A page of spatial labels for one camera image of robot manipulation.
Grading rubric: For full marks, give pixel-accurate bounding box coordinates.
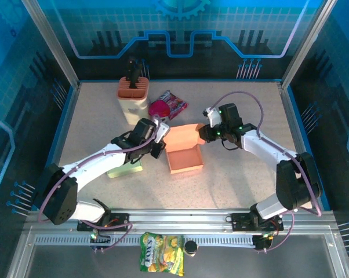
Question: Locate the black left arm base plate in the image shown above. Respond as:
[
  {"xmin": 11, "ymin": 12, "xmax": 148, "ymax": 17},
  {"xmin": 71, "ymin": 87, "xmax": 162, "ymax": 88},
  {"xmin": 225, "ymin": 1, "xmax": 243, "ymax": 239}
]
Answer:
[{"xmin": 77, "ymin": 213, "xmax": 131, "ymax": 232}]

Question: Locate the slotted grey cable duct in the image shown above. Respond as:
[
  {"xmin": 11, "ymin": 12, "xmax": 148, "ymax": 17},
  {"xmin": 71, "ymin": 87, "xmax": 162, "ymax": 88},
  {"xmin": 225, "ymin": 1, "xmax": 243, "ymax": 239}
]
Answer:
[{"xmin": 35, "ymin": 235, "xmax": 256, "ymax": 247}]

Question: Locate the beige knife block orange top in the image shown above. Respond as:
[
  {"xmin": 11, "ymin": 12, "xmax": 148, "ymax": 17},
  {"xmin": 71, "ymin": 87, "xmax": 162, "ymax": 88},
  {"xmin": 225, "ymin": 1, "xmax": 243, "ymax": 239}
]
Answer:
[{"xmin": 116, "ymin": 76, "xmax": 150, "ymax": 126}]

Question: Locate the aluminium front rail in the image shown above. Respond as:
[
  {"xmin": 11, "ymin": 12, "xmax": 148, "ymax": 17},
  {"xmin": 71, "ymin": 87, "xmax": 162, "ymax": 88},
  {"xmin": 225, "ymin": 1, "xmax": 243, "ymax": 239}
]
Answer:
[{"xmin": 26, "ymin": 207, "xmax": 336, "ymax": 232}]

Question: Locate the pink snack packet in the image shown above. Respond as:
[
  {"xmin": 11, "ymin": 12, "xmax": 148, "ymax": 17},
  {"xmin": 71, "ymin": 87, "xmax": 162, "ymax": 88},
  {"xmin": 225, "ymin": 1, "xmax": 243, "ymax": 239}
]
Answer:
[{"xmin": 158, "ymin": 90, "xmax": 190, "ymax": 121}]

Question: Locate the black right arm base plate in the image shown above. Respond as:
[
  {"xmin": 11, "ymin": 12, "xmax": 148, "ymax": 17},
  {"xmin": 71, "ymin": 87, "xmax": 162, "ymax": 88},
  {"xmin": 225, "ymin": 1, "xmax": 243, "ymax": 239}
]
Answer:
[{"xmin": 231, "ymin": 213, "xmax": 284, "ymax": 232}]

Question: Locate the yogurt cup pink lid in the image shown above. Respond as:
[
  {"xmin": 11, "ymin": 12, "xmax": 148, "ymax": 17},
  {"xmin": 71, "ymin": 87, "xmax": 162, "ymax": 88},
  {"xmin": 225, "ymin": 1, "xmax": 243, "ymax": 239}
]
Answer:
[{"xmin": 149, "ymin": 100, "xmax": 171, "ymax": 120}]

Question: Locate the black handled knife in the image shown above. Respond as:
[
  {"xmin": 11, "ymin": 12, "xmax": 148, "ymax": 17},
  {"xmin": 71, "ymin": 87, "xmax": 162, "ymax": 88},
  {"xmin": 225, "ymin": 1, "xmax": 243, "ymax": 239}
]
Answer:
[
  {"xmin": 129, "ymin": 64, "xmax": 144, "ymax": 89},
  {"xmin": 126, "ymin": 56, "xmax": 136, "ymax": 83}
]

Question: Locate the orange paper box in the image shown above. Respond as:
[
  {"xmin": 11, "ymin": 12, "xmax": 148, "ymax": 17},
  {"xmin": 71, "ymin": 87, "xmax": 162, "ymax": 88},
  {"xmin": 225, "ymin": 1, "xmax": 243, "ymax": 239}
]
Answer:
[{"xmin": 162, "ymin": 123, "xmax": 206, "ymax": 174}]

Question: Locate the aluminium frame post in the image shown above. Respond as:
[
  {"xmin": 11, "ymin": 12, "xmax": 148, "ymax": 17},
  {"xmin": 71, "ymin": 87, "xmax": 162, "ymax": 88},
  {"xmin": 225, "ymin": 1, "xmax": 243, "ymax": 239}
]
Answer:
[
  {"xmin": 280, "ymin": 0, "xmax": 337, "ymax": 90},
  {"xmin": 21, "ymin": 0, "xmax": 82, "ymax": 89}
]

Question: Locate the black connector module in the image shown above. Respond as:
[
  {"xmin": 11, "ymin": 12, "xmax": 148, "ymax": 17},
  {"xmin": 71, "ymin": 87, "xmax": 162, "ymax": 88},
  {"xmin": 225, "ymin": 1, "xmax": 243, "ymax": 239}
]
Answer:
[
  {"xmin": 89, "ymin": 231, "xmax": 111, "ymax": 254},
  {"xmin": 253, "ymin": 233, "xmax": 275, "ymax": 253}
]

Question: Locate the yellow green candy bag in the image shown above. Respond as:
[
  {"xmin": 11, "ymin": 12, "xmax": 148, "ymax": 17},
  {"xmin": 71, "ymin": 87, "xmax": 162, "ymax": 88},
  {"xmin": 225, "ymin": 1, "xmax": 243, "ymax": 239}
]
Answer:
[{"xmin": 139, "ymin": 231, "xmax": 185, "ymax": 276}]

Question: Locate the light green paper box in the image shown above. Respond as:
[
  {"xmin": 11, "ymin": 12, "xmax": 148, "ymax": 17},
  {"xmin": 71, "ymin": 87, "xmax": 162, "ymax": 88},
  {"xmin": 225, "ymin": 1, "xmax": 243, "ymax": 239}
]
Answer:
[{"xmin": 107, "ymin": 160, "xmax": 144, "ymax": 179}]

